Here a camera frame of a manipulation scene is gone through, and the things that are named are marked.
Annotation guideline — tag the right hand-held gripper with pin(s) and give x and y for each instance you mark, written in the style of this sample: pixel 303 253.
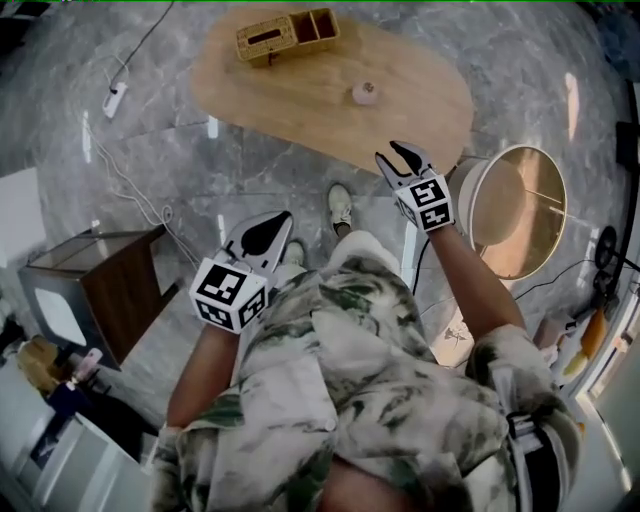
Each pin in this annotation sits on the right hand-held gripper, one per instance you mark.
pixel 425 200

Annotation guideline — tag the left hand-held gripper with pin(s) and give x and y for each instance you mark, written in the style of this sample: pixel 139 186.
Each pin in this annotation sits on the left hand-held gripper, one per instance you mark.
pixel 225 295

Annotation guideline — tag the small pink round object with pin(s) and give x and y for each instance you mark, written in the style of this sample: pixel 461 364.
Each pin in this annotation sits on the small pink round object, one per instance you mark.
pixel 365 94

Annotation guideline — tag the person's left forearm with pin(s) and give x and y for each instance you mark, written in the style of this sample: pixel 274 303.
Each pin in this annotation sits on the person's left forearm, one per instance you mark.
pixel 205 370

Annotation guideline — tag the person's right forearm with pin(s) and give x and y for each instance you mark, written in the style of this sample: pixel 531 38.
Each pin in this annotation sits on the person's right forearm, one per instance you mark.
pixel 470 280

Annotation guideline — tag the wooden oval coffee table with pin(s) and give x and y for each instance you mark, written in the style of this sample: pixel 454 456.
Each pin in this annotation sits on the wooden oval coffee table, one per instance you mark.
pixel 310 112

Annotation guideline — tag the white sneaker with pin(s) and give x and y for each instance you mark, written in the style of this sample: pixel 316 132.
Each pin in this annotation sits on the white sneaker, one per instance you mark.
pixel 340 205
pixel 295 252

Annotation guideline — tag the person's light shorts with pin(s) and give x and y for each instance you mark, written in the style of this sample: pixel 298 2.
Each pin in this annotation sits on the person's light shorts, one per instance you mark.
pixel 360 247

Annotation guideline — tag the dark wooden side cabinet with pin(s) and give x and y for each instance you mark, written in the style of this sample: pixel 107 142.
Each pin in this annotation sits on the dark wooden side cabinet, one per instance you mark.
pixel 115 295

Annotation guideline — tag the person's patterned shirt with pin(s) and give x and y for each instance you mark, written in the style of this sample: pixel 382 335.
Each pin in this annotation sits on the person's patterned shirt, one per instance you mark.
pixel 350 380

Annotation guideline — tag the woven tissue box organizer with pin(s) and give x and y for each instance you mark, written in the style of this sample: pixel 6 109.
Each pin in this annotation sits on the woven tissue box organizer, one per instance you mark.
pixel 270 42

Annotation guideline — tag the white power strip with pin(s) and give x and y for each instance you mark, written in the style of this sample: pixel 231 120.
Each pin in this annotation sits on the white power strip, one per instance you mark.
pixel 115 97

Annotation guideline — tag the pink handheld device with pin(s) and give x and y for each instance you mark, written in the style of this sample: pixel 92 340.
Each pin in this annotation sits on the pink handheld device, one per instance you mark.
pixel 89 362

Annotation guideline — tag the black tower appliance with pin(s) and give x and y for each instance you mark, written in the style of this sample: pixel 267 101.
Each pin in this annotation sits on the black tower appliance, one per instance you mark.
pixel 629 142

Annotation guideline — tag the white flat panel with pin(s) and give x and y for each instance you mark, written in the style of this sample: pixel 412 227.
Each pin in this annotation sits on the white flat panel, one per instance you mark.
pixel 20 215

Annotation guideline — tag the orange tool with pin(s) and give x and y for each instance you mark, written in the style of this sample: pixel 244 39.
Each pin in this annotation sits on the orange tool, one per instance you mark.
pixel 594 332

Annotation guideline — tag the white appliance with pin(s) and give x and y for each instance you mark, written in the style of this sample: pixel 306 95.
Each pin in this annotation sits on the white appliance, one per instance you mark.
pixel 60 465

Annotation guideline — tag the black pedestal fan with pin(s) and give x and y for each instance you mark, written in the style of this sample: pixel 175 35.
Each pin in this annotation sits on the black pedestal fan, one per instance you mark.
pixel 606 250

